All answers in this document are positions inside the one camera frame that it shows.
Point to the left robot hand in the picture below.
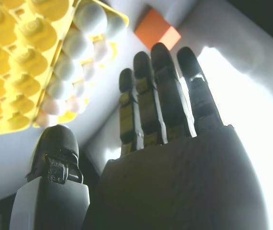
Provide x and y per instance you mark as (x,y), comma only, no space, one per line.
(174,187)

